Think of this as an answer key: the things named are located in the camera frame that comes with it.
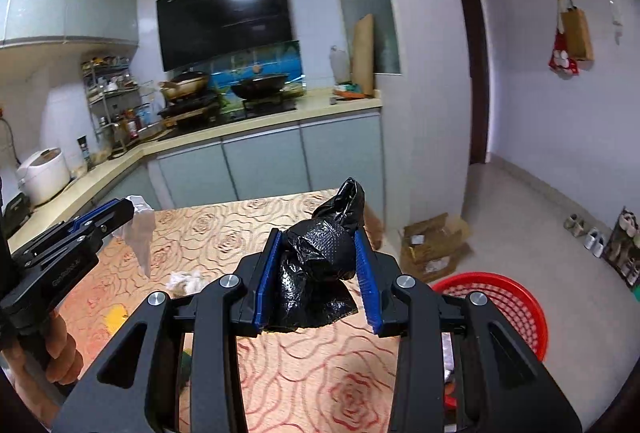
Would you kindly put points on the metal spice rack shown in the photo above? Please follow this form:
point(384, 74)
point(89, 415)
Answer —
point(112, 103)

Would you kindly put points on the red hanging decoration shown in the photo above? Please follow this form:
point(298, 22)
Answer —
point(562, 60)

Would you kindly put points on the person's left hand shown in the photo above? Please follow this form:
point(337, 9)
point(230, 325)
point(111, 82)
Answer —
point(62, 348)

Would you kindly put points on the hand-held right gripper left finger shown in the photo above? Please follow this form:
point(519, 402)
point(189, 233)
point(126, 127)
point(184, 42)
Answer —
point(265, 288)

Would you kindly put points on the golden frying pan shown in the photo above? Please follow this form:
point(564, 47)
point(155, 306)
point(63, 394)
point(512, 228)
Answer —
point(187, 83)

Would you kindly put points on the black tube bottle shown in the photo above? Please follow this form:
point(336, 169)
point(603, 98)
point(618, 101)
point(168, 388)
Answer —
point(83, 153)

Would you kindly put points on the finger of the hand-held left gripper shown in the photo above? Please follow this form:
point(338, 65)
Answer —
point(95, 218)
point(107, 229)

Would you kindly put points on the dark wooden door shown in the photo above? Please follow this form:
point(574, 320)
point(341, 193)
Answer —
point(472, 63)

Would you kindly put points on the brown paper bag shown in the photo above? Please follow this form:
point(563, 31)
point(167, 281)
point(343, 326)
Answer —
point(577, 35)

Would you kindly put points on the wooden cutting board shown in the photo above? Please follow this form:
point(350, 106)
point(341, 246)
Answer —
point(363, 55)

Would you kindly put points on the shoe rack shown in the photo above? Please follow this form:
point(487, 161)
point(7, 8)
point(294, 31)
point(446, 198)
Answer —
point(625, 248)

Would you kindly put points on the red plastic mesh basket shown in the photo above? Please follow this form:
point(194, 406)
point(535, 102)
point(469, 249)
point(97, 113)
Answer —
point(515, 308)

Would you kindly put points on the black gas stove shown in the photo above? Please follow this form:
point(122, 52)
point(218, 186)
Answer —
point(195, 110)

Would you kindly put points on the crumpled white tissue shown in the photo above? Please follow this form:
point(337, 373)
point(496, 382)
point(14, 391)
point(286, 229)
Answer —
point(185, 282)

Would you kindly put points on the black wok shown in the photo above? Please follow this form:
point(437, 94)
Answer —
point(260, 85)

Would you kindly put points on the black plastic bag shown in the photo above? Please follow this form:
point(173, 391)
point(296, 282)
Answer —
point(315, 253)

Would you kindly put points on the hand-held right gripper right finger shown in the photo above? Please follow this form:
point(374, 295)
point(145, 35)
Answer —
point(369, 288)

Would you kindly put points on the clear plastic bottle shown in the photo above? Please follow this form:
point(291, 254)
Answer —
point(340, 65)

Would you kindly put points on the pair of beige shoes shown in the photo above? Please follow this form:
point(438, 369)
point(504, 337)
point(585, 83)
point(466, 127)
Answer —
point(574, 224)

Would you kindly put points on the yellow wrapper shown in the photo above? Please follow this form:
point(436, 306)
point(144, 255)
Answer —
point(116, 315)

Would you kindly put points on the grey kitchen counter cabinets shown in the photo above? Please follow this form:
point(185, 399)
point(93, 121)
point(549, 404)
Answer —
point(330, 153)

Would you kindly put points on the small black appliance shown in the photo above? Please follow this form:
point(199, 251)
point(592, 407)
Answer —
point(16, 208)

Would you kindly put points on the rose-patterned tablecloth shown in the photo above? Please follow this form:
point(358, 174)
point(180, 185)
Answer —
point(310, 363)

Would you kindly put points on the white plastic bag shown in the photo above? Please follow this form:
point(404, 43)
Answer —
point(142, 238)

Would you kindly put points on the white rice cooker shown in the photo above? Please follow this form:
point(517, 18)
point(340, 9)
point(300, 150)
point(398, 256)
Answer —
point(45, 175)

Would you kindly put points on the scenic backsplash panel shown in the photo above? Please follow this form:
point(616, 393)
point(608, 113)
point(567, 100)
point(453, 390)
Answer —
point(270, 60)

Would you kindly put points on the open cardboard box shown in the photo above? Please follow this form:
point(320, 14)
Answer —
point(432, 245)

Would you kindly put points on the white wall fixture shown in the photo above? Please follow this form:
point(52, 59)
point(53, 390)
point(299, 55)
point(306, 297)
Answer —
point(615, 15)

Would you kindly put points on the pair of white shoes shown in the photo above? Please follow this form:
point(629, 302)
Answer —
point(596, 242)

